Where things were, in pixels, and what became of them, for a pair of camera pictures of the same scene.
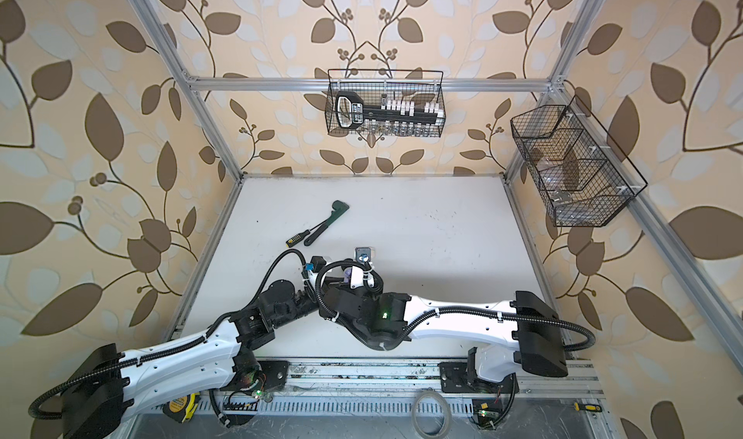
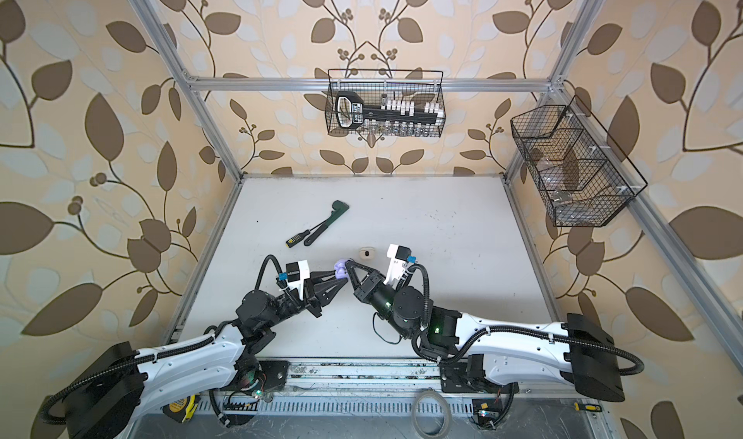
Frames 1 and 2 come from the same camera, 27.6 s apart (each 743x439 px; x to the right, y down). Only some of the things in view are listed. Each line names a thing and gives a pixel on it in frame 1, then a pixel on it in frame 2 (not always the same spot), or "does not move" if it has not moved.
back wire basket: [385, 103] does not move
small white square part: [363, 254] to [400, 257]
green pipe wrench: [340, 209] does not move
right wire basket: [585, 179] does not move
